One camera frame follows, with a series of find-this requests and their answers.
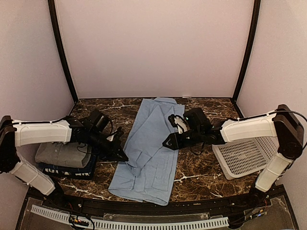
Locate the black right frame post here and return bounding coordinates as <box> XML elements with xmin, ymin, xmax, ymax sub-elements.
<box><xmin>232</xmin><ymin>0</ymin><xmax>261</xmax><ymax>104</ymax></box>

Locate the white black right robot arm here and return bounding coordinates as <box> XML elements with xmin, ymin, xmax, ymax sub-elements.
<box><xmin>163</xmin><ymin>104</ymin><xmax>307</xmax><ymax>208</ymax></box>

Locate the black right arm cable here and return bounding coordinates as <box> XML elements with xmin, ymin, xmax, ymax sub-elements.
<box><xmin>273</xmin><ymin>109</ymin><xmax>307</xmax><ymax>154</ymax></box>

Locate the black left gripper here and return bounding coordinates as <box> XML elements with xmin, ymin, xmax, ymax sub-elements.
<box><xmin>87</xmin><ymin>130</ymin><xmax>128</xmax><ymax>162</ymax></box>

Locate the black frame post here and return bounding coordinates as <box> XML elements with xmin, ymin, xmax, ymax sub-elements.
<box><xmin>47</xmin><ymin>0</ymin><xmax>79</xmax><ymax>103</ymax></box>
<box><xmin>232</xmin><ymin>0</ymin><xmax>261</xmax><ymax>104</ymax></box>

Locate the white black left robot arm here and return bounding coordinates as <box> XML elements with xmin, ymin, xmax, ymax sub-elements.
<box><xmin>0</xmin><ymin>115</ymin><xmax>128</xmax><ymax>209</ymax></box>

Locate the black left frame post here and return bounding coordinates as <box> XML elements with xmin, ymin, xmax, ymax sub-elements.
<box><xmin>47</xmin><ymin>0</ymin><xmax>79</xmax><ymax>103</ymax></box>

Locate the black front rail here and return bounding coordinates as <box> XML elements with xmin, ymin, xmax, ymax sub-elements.
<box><xmin>25</xmin><ymin>184</ymin><xmax>287</xmax><ymax>218</ymax></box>

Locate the light blue long sleeve shirt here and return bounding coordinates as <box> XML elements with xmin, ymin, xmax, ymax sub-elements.
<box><xmin>108</xmin><ymin>97</ymin><xmax>185</xmax><ymax>206</ymax></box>

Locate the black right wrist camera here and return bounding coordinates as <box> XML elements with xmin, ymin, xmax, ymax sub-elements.
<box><xmin>168</xmin><ymin>108</ymin><xmax>213</xmax><ymax>134</ymax></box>

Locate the folded black printed shirt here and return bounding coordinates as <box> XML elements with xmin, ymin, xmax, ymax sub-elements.
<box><xmin>42</xmin><ymin>168</ymin><xmax>94</xmax><ymax>180</ymax></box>

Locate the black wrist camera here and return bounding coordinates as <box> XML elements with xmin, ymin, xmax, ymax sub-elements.
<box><xmin>87</xmin><ymin>110</ymin><xmax>124</xmax><ymax>142</ymax></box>
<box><xmin>168</xmin><ymin>108</ymin><xmax>213</xmax><ymax>134</ymax></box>

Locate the white plastic mesh basket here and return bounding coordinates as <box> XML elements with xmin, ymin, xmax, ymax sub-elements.
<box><xmin>212</xmin><ymin>137</ymin><xmax>279</xmax><ymax>180</ymax></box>

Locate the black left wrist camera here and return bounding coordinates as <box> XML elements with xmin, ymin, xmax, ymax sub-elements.
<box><xmin>87</xmin><ymin>110</ymin><xmax>124</xmax><ymax>142</ymax></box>

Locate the folded navy plaid shirt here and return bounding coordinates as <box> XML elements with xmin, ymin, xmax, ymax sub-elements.
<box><xmin>38</xmin><ymin>155</ymin><xmax>96</xmax><ymax>173</ymax></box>

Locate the folded grey button shirt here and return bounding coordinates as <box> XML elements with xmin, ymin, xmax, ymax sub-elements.
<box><xmin>35</xmin><ymin>142</ymin><xmax>92</xmax><ymax>168</ymax></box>

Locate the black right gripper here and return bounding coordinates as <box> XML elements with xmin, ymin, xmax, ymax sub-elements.
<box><xmin>163</xmin><ymin>128</ymin><xmax>203</xmax><ymax>150</ymax></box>

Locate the white slotted cable duct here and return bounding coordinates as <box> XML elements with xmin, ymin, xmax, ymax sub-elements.
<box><xmin>31</xmin><ymin>205</ymin><xmax>229</xmax><ymax>230</ymax></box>

